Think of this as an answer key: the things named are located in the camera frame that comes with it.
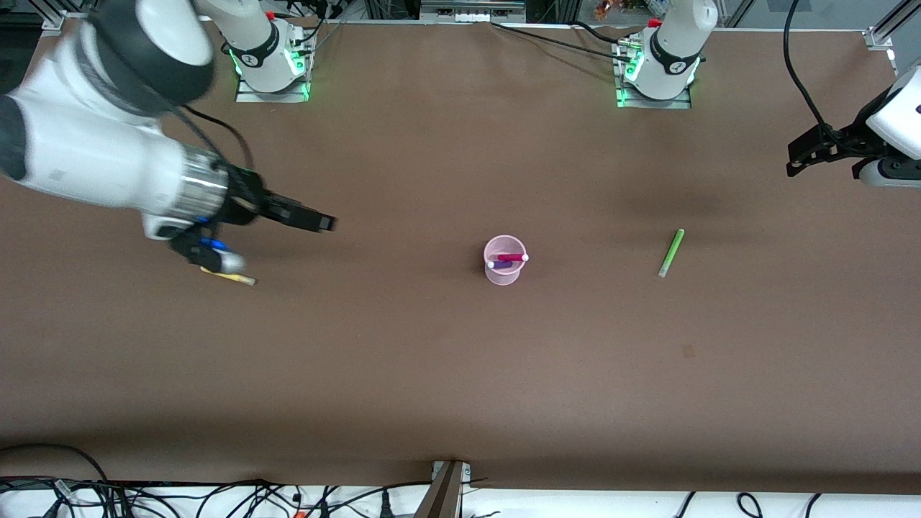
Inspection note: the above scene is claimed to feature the silver network switch box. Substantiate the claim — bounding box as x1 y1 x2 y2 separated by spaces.
420 0 527 23

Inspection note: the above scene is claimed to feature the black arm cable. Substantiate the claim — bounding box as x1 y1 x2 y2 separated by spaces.
173 104 255 173
783 0 835 139

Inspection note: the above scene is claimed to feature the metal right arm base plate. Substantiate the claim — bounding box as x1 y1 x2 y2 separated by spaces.
235 71 312 104

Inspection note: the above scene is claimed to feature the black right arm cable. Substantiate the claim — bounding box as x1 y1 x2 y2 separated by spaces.
173 104 255 173

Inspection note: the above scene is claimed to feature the metal table edge bracket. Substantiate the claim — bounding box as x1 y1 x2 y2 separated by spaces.
413 460 473 518

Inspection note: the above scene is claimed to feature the black tangled floor cable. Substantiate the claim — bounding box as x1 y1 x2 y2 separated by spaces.
108 478 434 518

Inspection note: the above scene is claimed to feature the black looped floor cable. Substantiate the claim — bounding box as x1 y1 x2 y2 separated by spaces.
0 443 110 484

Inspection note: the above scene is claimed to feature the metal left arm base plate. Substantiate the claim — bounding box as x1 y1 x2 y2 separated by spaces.
616 78 693 111

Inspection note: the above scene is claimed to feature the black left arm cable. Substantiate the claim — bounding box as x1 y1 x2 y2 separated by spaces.
783 0 835 139

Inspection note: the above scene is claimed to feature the yellow highlighter pen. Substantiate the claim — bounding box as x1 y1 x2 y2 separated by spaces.
201 266 258 287

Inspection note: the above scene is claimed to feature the aluminium frame corner profile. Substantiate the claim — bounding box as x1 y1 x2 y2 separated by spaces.
863 0 921 77
40 0 81 34

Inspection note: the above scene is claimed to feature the green highlighter pen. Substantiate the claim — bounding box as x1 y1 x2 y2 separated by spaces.
658 228 686 279

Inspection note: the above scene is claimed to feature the pink plastic cup holder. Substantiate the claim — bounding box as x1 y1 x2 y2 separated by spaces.
483 235 528 287

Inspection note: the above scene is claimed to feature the long black table cable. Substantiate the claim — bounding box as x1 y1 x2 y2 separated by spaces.
491 21 643 63

